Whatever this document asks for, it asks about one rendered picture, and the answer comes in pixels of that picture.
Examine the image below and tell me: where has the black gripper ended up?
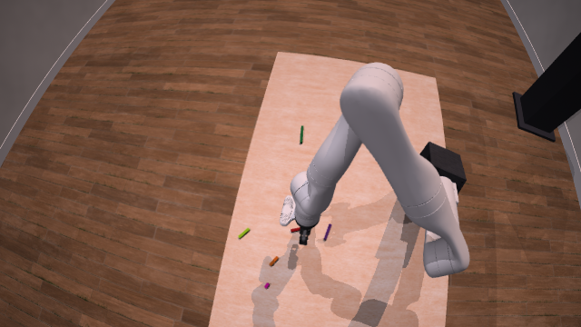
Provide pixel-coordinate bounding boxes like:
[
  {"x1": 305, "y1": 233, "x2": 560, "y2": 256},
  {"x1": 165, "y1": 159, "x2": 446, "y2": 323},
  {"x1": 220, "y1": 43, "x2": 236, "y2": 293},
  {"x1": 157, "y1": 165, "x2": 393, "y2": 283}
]
[{"x1": 295, "y1": 219, "x2": 319, "y2": 245}]

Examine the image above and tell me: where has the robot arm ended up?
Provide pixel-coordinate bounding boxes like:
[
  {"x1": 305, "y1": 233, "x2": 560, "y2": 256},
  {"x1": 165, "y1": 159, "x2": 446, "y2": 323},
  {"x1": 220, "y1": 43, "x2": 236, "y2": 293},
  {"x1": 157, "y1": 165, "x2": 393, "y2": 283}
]
[{"x1": 280, "y1": 63, "x2": 469, "y2": 278}]

